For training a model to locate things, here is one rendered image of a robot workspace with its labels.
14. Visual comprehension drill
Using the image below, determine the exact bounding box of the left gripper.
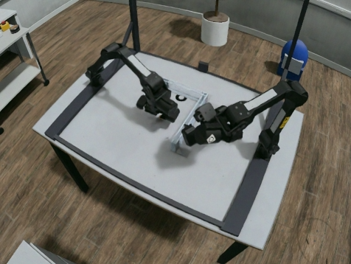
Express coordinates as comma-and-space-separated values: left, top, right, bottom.
181, 105, 229, 147

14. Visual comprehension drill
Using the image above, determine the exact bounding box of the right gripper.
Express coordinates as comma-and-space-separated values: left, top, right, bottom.
136, 95, 180, 123

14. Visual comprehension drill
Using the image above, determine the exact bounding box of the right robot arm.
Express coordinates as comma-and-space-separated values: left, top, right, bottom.
85, 42, 178, 116

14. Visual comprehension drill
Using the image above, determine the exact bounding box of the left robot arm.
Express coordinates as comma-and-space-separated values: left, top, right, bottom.
193, 79, 309, 161

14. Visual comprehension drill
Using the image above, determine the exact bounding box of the black metal camera frame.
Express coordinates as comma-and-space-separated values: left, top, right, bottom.
112, 0, 310, 129

